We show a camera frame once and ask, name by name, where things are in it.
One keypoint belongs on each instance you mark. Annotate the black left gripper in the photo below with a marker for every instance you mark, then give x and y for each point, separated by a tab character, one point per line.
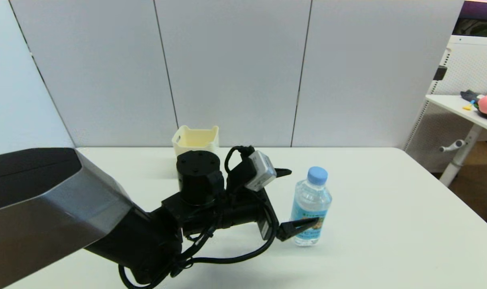
243	212

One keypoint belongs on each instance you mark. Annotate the clear soda water bottle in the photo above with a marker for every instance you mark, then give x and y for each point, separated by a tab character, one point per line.
311	204

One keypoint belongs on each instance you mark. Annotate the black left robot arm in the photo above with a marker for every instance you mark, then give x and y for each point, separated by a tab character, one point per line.
47	200

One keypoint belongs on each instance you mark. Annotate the cream plastic basket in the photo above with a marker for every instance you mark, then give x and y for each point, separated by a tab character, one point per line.
195	138

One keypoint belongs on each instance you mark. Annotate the white side desk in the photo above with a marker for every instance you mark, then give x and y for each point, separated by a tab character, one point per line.
456	105

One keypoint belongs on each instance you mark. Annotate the black panel clip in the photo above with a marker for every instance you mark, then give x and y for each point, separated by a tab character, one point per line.
440	73

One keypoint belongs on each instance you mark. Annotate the dark blue toy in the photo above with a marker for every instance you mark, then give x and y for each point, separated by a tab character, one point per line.
470	95

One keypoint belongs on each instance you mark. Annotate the white perforated panel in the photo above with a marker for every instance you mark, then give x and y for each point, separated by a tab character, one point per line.
472	64

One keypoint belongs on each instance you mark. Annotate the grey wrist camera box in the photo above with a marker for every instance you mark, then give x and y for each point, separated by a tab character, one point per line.
261	171

